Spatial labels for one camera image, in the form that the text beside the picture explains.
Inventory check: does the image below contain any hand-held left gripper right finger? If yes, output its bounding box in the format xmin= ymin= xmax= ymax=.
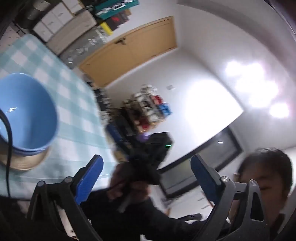
xmin=190 ymin=154 xmax=271 ymax=241

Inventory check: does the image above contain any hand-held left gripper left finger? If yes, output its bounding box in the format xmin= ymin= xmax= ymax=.
xmin=26 ymin=154 xmax=104 ymax=241

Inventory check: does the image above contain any person's right hand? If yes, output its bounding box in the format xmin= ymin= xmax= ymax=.
xmin=108 ymin=162 xmax=151 ymax=205

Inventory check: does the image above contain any black framed screen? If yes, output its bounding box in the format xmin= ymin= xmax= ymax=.
xmin=159 ymin=127 xmax=244 ymax=199

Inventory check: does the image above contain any dark cluttered rack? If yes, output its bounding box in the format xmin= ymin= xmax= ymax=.
xmin=94 ymin=88 xmax=141 ymax=163

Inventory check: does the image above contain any cluttered storage shelf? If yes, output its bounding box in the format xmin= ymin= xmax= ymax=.
xmin=122 ymin=84 xmax=173 ymax=135

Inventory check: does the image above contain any person's head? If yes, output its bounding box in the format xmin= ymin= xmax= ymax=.
xmin=228 ymin=147 xmax=293 ymax=237

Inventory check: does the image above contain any beige plate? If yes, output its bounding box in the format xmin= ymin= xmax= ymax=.
xmin=0 ymin=146 xmax=53 ymax=172

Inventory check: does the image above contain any blue bowl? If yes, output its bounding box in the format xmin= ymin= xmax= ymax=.
xmin=0 ymin=137 xmax=51 ymax=156
xmin=0 ymin=73 xmax=59 ymax=151

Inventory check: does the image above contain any green checkered tablecloth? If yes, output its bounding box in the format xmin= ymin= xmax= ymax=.
xmin=0 ymin=34 xmax=117 ymax=200

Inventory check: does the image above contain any ceiling light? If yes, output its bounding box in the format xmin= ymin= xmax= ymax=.
xmin=223 ymin=59 xmax=290 ymax=119

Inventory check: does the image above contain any wooden door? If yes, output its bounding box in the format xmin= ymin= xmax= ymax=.
xmin=79 ymin=16 xmax=178 ymax=89

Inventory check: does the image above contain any grey stickered storage box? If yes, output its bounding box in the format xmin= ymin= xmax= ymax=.
xmin=58 ymin=27 xmax=110 ymax=70

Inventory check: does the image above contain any yellow box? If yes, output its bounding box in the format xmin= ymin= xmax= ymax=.
xmin=99 ymin=22 xmax=114 ymax=36

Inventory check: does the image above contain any dark red and black box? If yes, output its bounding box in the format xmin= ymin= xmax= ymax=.
xmin=108 ymin=9 xmax=133 ymax=31

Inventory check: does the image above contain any green tool case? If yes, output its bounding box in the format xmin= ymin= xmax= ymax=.
xmin=93 ymin=0 xmax=140 ymax=19

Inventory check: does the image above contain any white drawer cabinet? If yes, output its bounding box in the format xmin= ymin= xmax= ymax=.
xmin=32 ymin=0 xmax=86 ymax=42

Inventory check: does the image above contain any black cable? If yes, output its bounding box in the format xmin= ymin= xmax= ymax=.
xmin=0 ymin=109 xmax=13 ymax=198

